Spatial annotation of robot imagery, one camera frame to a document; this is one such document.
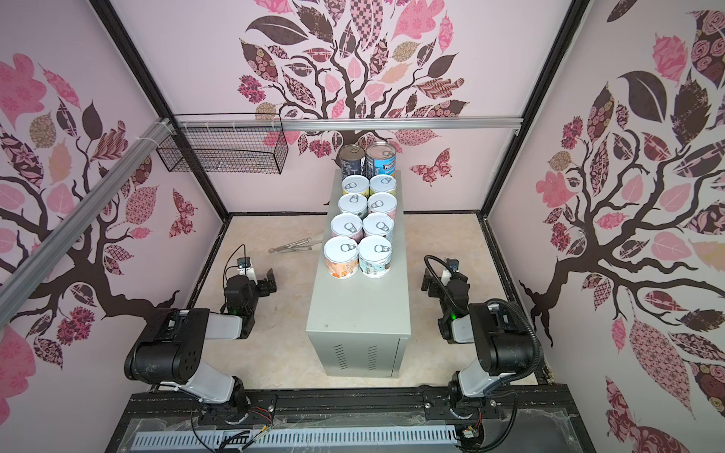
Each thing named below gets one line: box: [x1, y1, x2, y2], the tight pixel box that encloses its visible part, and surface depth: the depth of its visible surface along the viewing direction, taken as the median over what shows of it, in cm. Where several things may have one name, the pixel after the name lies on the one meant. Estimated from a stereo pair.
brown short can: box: [323, 235, 359, 280], surface depth 60 cm
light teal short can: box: [357, 234, 393, 279], surface depth 60 cm
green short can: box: [369, 173, 398, 197], surface depth 74 cm
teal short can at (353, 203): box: [337, 192, 370, 219], surface depth 69 cm
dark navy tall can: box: [337, 143, 366, 182], surface depth 75 cm
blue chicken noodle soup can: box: [364, 142, 397, 180], surface depth 75 cm
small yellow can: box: [341, 174, 371, 199], surface depth 74 cm
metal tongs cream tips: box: [268, 236, 313, 253], surface depth 112 cm
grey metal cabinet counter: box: [305, 168, 412, 378], surface depth 60 cm
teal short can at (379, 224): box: [361, 212, 395, 240], surface depth 64 cm
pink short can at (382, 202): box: [367, 192, 398, 219], surface depth 69 cm
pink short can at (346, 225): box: [330, 212, 364, 244], surface depth 64 cm
